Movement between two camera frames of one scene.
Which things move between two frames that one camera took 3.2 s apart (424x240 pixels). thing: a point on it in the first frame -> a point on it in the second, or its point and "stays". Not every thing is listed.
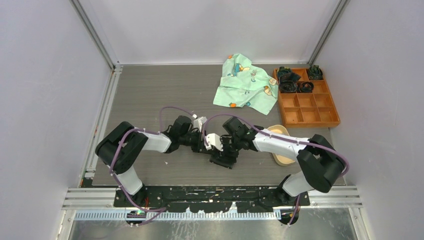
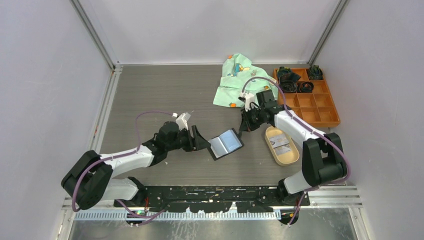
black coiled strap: [306, 87] stays
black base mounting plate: [215, 199] stays
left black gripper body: [194, 140] stays
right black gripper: [226, 156] -> [246, 125]
